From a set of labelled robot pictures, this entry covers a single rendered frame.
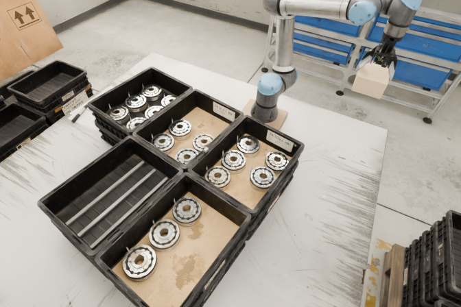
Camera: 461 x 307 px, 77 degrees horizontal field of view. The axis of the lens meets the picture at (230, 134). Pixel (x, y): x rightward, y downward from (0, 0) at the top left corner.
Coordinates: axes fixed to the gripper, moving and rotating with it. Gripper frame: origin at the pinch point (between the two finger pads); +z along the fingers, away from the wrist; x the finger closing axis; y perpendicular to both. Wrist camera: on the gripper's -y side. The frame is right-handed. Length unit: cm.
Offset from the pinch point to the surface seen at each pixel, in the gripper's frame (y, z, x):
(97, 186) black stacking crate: 89, 26, -81
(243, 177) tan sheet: 58, 26, -33
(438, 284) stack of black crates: 46, 60, 57
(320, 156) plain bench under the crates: 19.5, 39.6, -7.5
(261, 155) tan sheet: 44, 26, -31
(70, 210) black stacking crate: 101, 26, -82
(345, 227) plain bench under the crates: 52, 39, 11
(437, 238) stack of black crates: 23, 60, 57
